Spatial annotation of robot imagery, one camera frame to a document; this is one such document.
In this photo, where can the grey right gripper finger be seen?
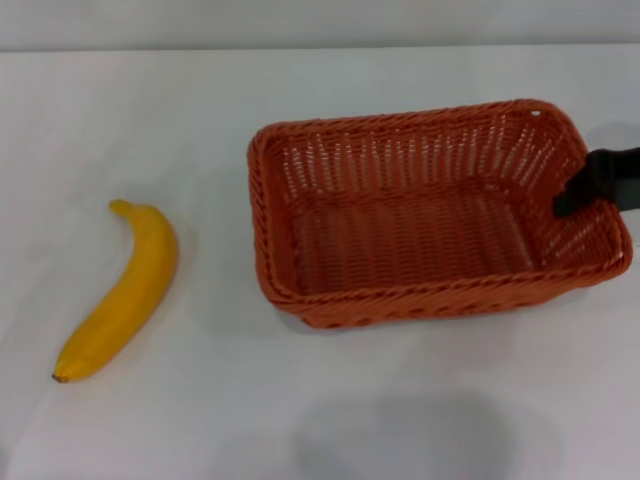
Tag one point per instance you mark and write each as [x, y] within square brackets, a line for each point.
[631, 192]

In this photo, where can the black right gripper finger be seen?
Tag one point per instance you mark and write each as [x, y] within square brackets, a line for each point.
[595, 180]

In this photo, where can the orange woven plastic basket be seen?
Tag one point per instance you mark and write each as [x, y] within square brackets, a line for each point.
[400, 240]

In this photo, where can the yellow banana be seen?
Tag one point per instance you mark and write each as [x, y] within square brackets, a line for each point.
[145, 260]

